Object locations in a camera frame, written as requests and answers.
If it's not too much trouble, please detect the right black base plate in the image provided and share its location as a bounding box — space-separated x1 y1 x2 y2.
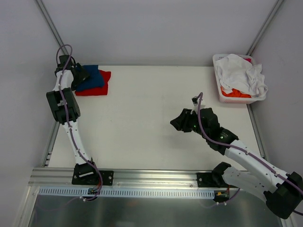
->
196 172 225 188

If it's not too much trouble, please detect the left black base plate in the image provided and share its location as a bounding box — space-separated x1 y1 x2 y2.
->
71 169 114 186

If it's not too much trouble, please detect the white plastic laundry basket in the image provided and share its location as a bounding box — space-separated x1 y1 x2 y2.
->
212 53 267 105

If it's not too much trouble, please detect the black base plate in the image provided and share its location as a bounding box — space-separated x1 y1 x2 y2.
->
71 169 114 186
196 172 225 188

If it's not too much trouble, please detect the folded red t shirt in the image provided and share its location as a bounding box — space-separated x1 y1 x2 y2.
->
75 70 112 96

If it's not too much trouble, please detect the left aluminium frame post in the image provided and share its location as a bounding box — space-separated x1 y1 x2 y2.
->
34 0 70 55

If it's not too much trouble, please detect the aluminium frame post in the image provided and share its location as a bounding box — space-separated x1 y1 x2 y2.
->
246 0 286 56
34 0 70 55

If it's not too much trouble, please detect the white t shirt pile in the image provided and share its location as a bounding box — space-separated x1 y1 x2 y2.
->
214 53 269 98

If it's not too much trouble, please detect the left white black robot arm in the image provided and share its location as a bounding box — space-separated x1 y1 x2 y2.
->
46 55 100 185

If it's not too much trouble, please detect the blue mickey t shirt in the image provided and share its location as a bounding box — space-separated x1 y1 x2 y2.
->
76 65 105 92

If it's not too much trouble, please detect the right aluminium frame post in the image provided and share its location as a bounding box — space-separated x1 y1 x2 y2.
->
246 0 286 56

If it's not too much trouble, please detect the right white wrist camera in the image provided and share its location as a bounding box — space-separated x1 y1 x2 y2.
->
191 96 206 114

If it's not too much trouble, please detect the white slotted cable duct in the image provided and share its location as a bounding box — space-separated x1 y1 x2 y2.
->
38 187 215 200

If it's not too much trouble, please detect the orange t shirt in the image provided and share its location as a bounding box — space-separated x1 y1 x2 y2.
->
221 87 251 98

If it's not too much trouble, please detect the aluminium mounting rail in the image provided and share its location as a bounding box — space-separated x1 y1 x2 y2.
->
28 167 227 190

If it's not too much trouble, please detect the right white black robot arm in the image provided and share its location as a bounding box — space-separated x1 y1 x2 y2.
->
170 108 303 219

